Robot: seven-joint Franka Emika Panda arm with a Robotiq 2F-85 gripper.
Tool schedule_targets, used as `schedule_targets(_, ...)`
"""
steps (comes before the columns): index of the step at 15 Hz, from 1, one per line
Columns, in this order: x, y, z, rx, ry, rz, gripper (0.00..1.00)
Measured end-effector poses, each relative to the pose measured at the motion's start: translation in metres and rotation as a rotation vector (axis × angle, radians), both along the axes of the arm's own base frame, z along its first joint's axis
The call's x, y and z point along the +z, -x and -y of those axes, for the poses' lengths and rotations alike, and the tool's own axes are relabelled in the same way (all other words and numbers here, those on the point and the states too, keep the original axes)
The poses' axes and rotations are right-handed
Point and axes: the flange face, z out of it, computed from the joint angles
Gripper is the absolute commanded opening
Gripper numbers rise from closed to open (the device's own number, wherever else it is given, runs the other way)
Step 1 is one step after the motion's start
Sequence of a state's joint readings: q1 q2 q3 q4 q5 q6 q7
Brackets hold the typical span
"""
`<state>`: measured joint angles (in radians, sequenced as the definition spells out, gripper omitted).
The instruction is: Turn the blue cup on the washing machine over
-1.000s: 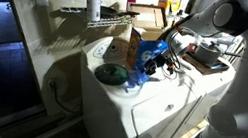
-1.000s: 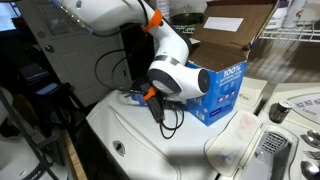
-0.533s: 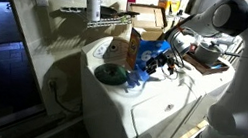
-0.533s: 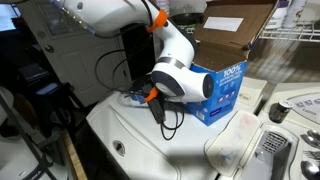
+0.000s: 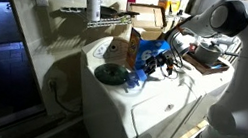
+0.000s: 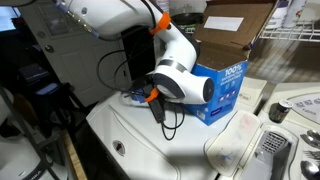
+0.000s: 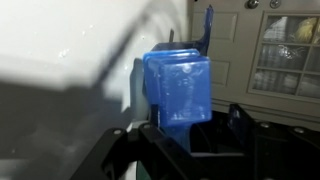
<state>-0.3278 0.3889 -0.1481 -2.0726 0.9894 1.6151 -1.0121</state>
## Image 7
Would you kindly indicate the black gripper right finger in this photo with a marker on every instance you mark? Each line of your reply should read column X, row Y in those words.
column 286, row 156

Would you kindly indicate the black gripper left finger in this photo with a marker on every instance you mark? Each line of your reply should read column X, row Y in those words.
column 133, row 153

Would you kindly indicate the small solid blue cup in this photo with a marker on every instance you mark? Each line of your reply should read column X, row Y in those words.
column 183, row 90

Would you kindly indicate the white panelled door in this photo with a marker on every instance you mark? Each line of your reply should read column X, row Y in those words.
column 240, row 66

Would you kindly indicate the silver deadbolt lock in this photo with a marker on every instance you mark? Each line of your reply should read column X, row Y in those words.
column 274, row 3

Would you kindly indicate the silver door knob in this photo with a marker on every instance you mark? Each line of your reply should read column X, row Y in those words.
column 252, row 3

